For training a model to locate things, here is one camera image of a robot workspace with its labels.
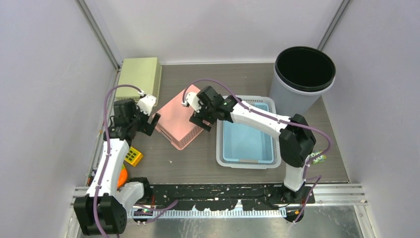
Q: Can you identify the pale green perforated basket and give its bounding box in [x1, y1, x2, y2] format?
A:
[118, 57, 162, 100]

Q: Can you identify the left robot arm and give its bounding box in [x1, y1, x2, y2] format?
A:
[73, 98, 160, 237]

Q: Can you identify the light blue basket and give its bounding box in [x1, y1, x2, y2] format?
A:
[222, 121, 274, 164]

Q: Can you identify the orange curved toy piece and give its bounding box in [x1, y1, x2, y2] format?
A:
[117, 165, 129, 189]

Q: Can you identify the green owl toy block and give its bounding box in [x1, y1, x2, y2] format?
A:
[310, 151, 327, 164]

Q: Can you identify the slotted cable duct rail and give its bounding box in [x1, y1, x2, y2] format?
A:
[128, 207, 287, 219]

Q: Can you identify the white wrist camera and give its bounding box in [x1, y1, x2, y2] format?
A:
[137, 94, 157, 116]
[181, 92, 202, 113]

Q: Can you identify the black grey round bin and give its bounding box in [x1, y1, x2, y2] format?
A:
[269, 46, 336, 116]

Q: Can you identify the grey outer basket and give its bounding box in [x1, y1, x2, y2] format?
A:
[215, 95, 282, 170]

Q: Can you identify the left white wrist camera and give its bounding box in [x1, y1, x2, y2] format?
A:
[137, 94, 157, 116]

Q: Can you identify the pink perforated basket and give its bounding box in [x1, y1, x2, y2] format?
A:
[155, 91, 203, 150]

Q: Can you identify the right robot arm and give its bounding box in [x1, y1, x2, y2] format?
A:
[181, 86, 316, 204]

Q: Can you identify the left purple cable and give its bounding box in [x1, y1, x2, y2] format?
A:
[93, 84, 179, 238]

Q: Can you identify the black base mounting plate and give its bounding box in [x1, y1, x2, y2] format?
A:
[136, 183, 315, 211]

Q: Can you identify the yellow grid toy block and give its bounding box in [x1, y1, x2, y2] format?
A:
[125, 147, 144, 167]

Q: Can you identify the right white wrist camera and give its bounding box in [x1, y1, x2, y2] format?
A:
[181, 92, 202, 113]

